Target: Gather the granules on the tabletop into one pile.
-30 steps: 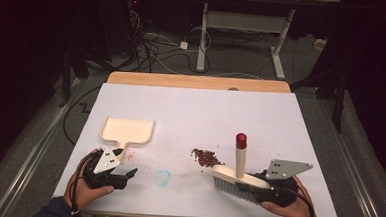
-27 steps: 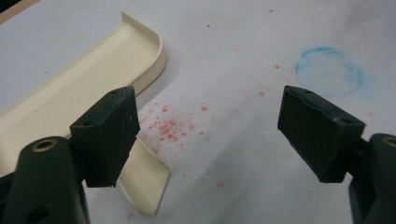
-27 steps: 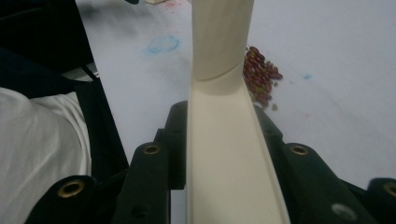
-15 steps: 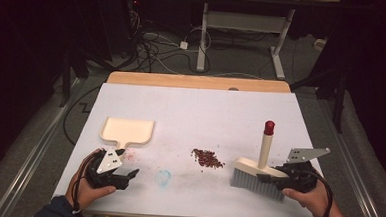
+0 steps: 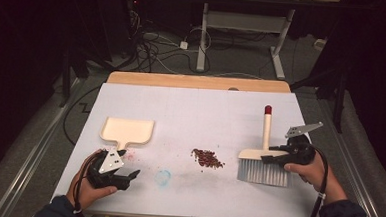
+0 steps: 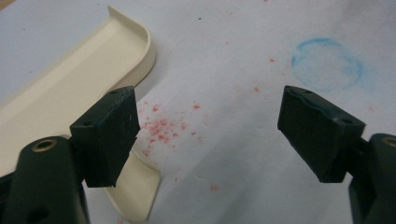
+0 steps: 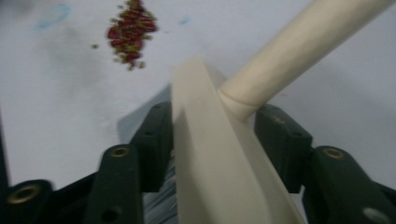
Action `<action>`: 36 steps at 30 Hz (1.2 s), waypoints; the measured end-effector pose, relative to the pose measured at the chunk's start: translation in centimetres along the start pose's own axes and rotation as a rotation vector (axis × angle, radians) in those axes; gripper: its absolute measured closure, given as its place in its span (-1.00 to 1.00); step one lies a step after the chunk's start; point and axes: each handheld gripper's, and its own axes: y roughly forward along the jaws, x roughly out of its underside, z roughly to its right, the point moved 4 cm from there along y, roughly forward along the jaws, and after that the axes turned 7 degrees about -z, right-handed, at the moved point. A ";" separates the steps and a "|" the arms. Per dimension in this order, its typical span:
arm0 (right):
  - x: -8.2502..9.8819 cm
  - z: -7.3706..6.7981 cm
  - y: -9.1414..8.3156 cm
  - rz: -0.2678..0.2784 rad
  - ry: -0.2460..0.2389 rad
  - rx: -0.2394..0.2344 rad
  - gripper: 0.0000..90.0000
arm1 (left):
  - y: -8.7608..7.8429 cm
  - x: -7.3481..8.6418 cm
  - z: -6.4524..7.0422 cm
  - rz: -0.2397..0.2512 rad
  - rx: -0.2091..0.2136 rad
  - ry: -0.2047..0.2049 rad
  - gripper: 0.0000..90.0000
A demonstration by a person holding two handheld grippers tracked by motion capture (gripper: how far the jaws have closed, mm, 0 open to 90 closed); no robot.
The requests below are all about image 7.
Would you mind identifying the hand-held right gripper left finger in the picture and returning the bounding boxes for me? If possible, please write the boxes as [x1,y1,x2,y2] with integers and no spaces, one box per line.
[83,101,174,224]

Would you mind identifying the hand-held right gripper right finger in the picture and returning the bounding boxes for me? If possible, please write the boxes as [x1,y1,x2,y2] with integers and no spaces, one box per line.
[254,104,396,224]

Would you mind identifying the cream hand brush grey bristles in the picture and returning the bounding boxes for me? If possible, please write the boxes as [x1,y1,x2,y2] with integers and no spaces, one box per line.
[143,0,396,224]

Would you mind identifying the scatter of red beans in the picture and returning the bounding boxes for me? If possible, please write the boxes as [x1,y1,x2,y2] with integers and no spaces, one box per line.
[90,0,160,72]

